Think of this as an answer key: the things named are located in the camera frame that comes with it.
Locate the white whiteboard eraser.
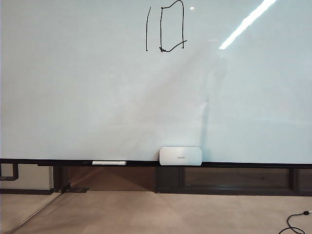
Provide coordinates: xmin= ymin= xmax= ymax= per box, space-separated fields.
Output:
xmin=159 ymin=146 xmax=203 ymax=167

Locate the white marker with black cap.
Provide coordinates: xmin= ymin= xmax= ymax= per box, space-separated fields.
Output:
xmin=92 ymin=160 xmax=127 ymax=166

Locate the dark brown wooden cabinet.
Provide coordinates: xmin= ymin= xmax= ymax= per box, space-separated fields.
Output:
xmin=69 ymin=166 xmax=312 ymax=196

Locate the white board with black frame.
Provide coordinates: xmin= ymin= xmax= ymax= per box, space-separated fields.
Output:
xmin=0 ymin=0 xmax=312 ymax=169

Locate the black post with base plate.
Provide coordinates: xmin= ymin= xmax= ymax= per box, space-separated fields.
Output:
xmin=53 ymin=165 xmax=91 ymax=194

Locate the black bent metal bracket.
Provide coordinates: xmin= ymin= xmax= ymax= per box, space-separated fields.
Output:
xmin=0 ymin=162 xmax=20 ymax=181

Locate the black floor cable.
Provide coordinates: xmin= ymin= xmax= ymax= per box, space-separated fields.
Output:
xmin=277 ymin=209 xmax=312 ymax=234

